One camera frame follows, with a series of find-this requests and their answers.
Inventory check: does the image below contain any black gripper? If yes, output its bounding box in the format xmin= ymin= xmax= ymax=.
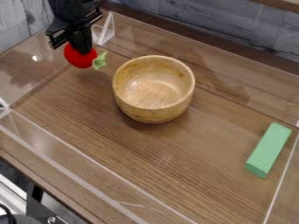
xmin=45 ymin=11 xmax=103 ymax=54

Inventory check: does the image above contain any red plush fruit green leaf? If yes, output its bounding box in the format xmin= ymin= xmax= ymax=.
xmin=63 ymin=44 xmax=108 ymax=70

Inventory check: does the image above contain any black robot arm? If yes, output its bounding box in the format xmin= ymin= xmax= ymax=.
xmin=45 ymin=0 xmax=103 ymax=54

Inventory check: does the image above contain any wooden bowl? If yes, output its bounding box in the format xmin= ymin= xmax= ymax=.
xmin=112 ymin=55 xmax=195 ymax=123

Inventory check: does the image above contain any green rectangular block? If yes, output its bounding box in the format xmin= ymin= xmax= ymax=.
xmin=244 ymin=122 xmax=292 ymax=179

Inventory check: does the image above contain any clear acrylic corner bracket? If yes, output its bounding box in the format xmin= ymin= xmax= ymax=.
xmin=91 ymin=12 xmax=116 ymax=46

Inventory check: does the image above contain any black table leg bracket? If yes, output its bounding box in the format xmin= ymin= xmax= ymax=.
xmin=25 ymin=182 xmax=80 ymax=224

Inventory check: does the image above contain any black cable bottom left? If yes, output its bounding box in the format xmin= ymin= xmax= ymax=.
xmin=0 ymin=203 xmax=16 ymax=224

